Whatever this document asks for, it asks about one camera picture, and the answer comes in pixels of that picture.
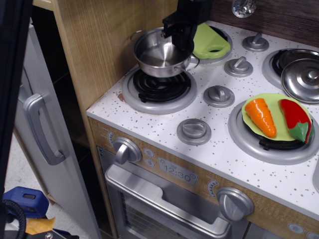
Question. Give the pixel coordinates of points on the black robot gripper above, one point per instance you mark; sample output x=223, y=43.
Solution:
x=182, y=24

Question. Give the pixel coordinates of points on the small stainless steel pot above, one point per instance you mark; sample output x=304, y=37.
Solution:
x=157, y=56

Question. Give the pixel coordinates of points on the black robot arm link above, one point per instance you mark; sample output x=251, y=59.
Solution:
x=14, y=23

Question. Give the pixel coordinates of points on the grey stove knob upper middle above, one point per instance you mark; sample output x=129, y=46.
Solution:
x=238, y=67

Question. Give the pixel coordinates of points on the grey stove knob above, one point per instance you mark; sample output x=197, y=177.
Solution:
x=238, y=67
x=255, y=43
x=219, y=96
x=194, y=132

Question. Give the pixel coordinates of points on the grey stove knob lower middle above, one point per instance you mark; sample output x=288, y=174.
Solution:
x=219, y=96

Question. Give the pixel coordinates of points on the grey stove knob back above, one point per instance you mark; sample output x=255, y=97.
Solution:
x=255, y=43

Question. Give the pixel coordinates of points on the grey stove knob front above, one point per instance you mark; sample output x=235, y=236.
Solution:
x=194, y=132

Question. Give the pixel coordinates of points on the green plastic cutting board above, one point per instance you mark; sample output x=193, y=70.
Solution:
x=208, y=44

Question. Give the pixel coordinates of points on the front left black burner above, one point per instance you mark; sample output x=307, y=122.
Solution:
x=159, y=90

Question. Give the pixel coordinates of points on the black burner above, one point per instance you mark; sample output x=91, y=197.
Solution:
x=159, y=90
x=275, y=144

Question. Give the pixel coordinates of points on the clear crystal faucet knob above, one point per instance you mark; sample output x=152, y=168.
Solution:
x=243, y=8

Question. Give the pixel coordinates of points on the orange toy carrot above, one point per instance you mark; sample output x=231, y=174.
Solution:
x=259, y=113

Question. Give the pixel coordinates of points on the steel pot on back burner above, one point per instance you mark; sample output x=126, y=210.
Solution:
x=288, y=56

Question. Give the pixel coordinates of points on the silver oven dial left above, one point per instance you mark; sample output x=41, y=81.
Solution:
x=126, y=151

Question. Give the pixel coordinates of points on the silver oven dial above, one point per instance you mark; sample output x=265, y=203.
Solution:
x=234, y=204
x=126, y=151

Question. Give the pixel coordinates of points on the stainless steel pot lid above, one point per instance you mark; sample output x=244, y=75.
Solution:
x=300, y=80

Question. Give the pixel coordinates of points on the oven clock display panel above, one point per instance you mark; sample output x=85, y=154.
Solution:
x=177, y=171

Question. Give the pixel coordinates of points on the front right black burner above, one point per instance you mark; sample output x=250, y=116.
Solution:
x=275, y=144

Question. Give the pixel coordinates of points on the light green plastic plate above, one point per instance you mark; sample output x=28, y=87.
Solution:
x=272, y=102

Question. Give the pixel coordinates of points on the red toy chili pepper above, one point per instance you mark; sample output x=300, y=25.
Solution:
x=298, y=123

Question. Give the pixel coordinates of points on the grey fridge door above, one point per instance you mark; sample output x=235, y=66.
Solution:
x=63, y=182

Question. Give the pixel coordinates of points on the silver oven dial right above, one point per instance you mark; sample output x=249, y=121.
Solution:
x=234, y=204

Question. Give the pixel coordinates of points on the blue plastic device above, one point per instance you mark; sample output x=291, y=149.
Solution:
x=33, y=202

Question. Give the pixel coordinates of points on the silver oven door handle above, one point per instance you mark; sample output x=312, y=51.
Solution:
x=149, y=197

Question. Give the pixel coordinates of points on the grey fridge door handle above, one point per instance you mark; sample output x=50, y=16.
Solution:
x=31, y=108

